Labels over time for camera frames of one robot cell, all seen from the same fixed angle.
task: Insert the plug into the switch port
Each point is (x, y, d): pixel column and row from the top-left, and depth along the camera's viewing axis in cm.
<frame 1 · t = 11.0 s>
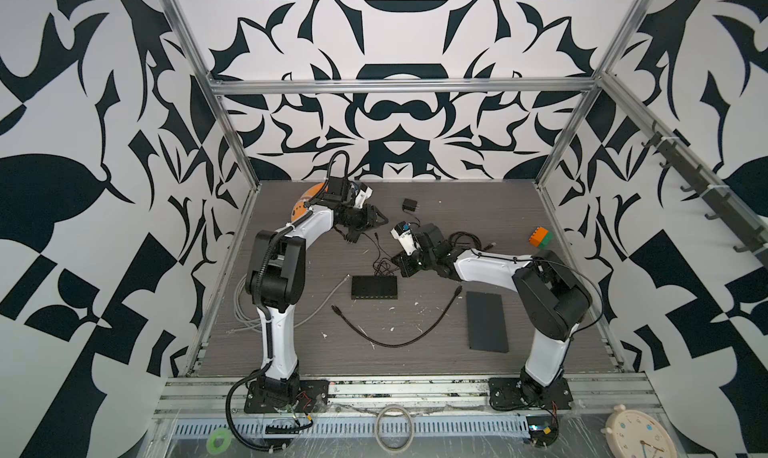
left hand: (385, 216, 94), fingers open
right hand: (395, 257, 92), fingers closed
black network switch: (374, 287, 93), point 2 cm above the table
orange and green toy brick: (541, 237, 104), point 2 cm above the table
black flat rectangular box: (486, 323, 86), point 2 cm above the table

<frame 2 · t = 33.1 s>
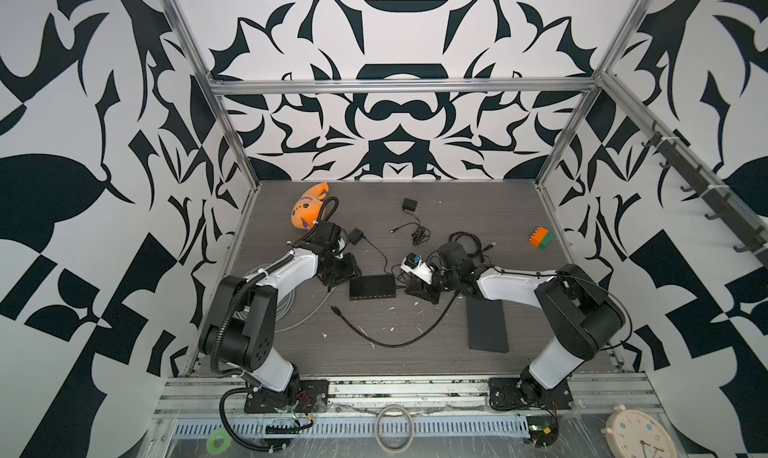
left hand: (357, 269, 90), fingers open
right hand: (411, 283, 89), fingers open
the named things where they were.

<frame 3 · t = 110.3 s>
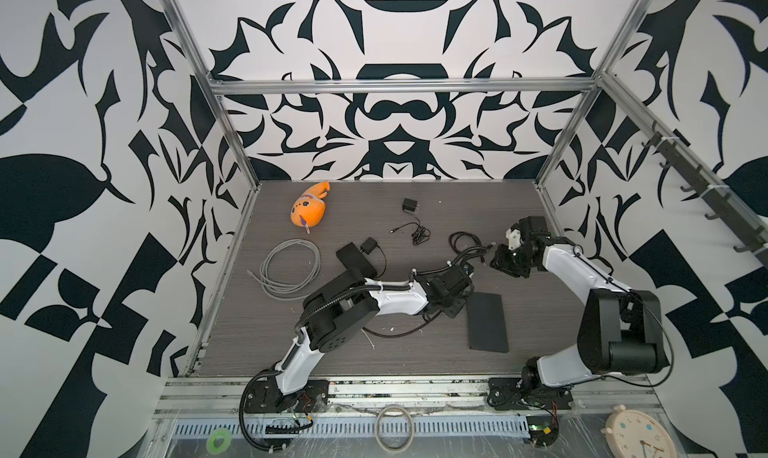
left hand: (461, 293, 89), fingers closed
right hand: (497, 260, 90), fingers open
black network switch: (354, 259, 101), on the table
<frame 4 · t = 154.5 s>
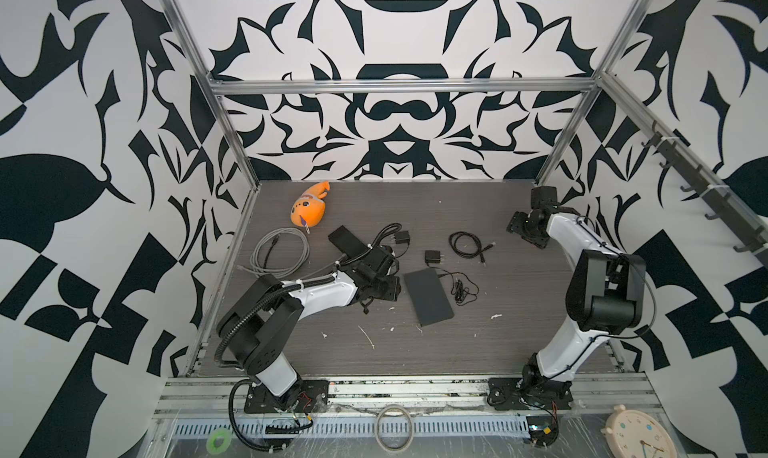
left hand: (398, 282, 89), fingers open
right hand: (524, 226, 95), fingers open
black network switch: (347, 243, 104), on the table
black flat rectangular box: (427, 297, 93), on the table
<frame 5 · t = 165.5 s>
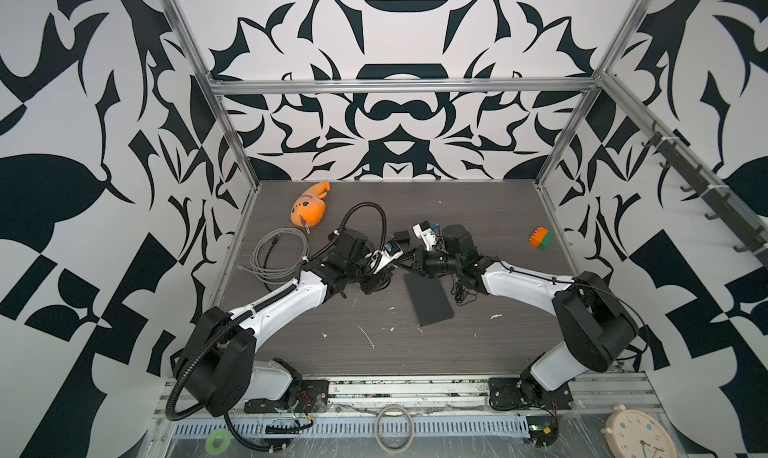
left hand: (388, 262, 83), fingers open
right hand: (396, 262, 80), fingers closed
